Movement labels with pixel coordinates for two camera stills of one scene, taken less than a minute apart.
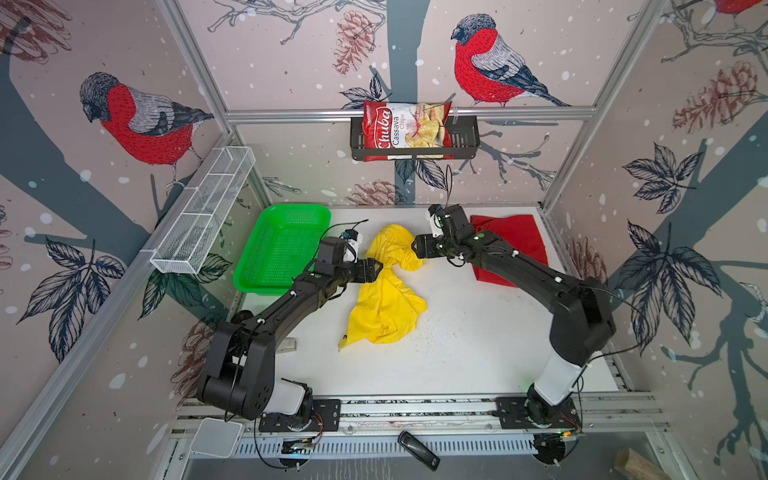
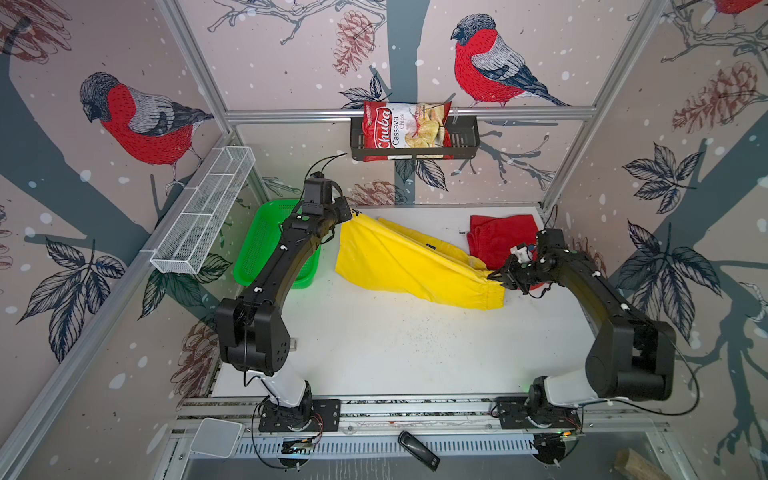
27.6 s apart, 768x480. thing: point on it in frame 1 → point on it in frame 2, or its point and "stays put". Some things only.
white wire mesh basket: x=183 y=249 stays put
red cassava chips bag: x=406 y=125 stays put
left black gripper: x=369 y=274 → x=344 y=213
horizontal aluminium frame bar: x=459 y=114 stays put
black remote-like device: x=419 y=450 stays put
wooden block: x=634 y=466 stays put
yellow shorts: x=387 y=309 → x=395 y=255
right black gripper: x=423 y=244 → x=505 y=276
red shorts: x=520 y=232 stays put
